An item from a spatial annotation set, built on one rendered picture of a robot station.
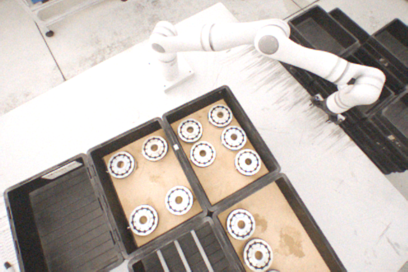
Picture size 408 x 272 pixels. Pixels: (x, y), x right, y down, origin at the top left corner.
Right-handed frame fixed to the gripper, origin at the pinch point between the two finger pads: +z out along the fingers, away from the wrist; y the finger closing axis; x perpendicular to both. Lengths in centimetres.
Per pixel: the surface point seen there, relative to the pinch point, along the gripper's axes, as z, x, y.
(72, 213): -9, -100, -36
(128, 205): -8, -83, -24
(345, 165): 14.2, -2.6, 27.4
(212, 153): -5.9, -46.1, -17.7
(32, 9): 56, -77, -217
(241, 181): -3.4, -44.7, -2.3
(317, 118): 16.6, 5.8, 3.3
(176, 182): -5, -64, -19
